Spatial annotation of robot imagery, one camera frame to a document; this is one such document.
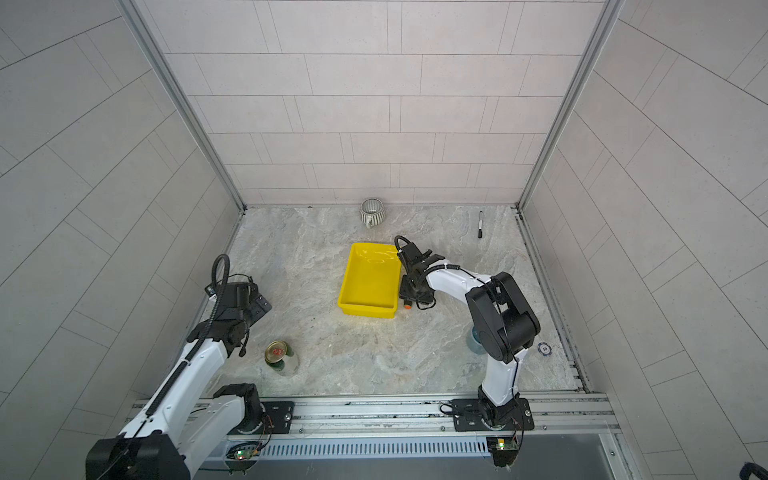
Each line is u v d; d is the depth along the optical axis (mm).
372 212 1059
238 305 631
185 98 867
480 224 1114
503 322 480
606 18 718
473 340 772
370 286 926
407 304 886
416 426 708
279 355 709
